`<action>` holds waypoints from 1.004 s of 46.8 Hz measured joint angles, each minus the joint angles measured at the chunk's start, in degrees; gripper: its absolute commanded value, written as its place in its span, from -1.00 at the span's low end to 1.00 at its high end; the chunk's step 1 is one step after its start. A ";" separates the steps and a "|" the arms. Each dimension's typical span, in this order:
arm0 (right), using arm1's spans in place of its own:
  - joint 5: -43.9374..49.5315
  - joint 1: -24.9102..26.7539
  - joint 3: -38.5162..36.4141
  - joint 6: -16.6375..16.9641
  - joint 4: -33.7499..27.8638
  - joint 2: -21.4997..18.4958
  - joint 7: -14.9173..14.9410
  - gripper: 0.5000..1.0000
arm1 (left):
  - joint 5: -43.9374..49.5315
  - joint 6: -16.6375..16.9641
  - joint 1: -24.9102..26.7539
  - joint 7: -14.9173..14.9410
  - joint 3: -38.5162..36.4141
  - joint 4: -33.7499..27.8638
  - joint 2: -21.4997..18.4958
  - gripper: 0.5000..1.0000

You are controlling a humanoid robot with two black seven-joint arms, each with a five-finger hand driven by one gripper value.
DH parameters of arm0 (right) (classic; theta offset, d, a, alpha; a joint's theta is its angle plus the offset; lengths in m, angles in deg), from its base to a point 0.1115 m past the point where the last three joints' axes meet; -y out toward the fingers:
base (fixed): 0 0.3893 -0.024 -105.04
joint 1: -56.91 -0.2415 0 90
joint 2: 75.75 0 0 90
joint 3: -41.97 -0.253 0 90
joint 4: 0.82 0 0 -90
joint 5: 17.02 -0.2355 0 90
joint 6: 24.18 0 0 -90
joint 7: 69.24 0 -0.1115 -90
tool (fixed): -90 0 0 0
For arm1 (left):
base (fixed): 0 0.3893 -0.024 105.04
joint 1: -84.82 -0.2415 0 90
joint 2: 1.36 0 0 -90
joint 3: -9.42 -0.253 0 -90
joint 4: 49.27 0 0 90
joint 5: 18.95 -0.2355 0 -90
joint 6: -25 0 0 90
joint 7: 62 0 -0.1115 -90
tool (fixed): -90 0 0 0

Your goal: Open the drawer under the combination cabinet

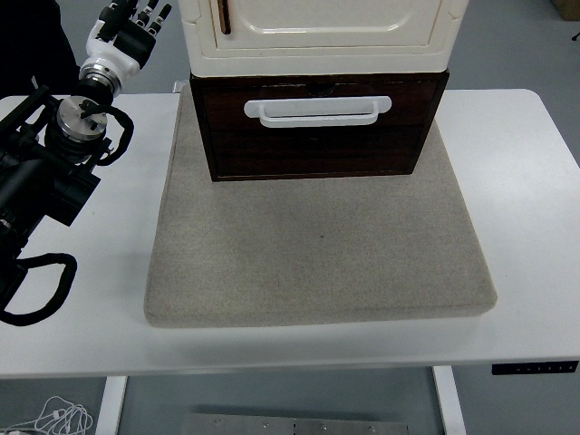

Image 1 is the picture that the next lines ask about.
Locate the white drawer handle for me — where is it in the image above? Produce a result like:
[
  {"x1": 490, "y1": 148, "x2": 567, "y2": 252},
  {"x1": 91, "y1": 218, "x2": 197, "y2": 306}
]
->
[{"x1": 243, "y1": 95, "x2": 393, "y2": 130}]

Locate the brown cabinet door handle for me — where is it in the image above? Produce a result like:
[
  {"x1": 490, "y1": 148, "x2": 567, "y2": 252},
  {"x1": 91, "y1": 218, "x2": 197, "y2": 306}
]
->
[{"x1": 216, "y1": 0, "x2": 233, "y2": 35}]

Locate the person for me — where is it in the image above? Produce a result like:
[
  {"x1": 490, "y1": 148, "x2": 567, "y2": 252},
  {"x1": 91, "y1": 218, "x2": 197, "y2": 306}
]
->
[{"x1": 0, "y1": 0, "x2": 82, "y2": 99}]

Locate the black table control panel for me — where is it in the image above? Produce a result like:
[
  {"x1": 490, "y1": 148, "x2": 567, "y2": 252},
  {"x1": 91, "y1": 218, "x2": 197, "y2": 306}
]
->
[{"x1": 491, "y1": 361, "x2": 580, "y2": 376}]

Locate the cardboard box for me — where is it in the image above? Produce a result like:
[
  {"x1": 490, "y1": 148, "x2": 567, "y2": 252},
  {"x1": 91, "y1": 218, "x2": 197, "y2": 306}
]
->
[{"x1": 552, "y1": 0, "x2": 580, "y2": 21}]

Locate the white cable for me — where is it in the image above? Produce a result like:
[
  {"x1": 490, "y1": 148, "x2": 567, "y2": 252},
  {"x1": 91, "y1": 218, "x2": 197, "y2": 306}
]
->
[{"x1": 0, "y1": 395, "x2": 95, "y2": 435}]

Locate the white table leg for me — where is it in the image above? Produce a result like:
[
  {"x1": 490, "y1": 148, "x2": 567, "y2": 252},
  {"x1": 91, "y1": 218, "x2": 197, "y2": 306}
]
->
[
  {"x1": 431, "y1": 365, "x2": 468, "y2": 435},
  {"x1": 93, "y1": 375, "x2": 130, "y2": 435}
]

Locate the white and black hand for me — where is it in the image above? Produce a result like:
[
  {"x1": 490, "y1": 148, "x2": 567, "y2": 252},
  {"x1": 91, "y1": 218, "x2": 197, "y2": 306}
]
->
[{"x1": 84, "y1": 0, "x2": 174, "y2": 79}]

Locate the cream plastic cabinet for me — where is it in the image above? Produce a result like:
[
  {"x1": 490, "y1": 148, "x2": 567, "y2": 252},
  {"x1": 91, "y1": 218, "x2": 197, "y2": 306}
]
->
[{"x1": 177, "y1": 0, "x2": 468, "y2": 78}]

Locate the dark wooden drawer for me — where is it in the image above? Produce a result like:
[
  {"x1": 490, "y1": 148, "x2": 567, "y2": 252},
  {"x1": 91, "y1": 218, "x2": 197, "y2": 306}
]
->
[{"x1": 198, "y1": 80, "x2": 440, "y2": 133}]

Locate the beige fabric mat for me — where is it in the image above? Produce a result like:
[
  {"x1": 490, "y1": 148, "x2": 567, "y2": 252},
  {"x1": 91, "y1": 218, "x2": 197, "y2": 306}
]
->
[{"x1": 143, "y1": 83, "x2": 498, "y2": 328}]

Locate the dark wooden drawer housing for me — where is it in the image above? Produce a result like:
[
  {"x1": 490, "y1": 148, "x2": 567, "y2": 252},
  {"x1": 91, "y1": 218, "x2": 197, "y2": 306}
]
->
[{"x1": 188, "y1": 68, "x2": 450, "y2": 183}]

